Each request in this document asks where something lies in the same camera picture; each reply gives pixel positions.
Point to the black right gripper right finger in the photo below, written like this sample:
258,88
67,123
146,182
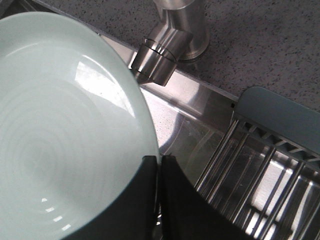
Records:
185,214

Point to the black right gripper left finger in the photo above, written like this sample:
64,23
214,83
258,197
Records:
132,216

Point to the stainless steel sink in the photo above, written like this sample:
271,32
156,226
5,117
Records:
190,120

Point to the pale green round plate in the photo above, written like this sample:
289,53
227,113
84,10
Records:
74,126

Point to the stainless steel faucet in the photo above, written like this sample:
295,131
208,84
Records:
180,35

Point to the grey-blue roll-up drying rack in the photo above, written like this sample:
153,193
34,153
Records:
264,175

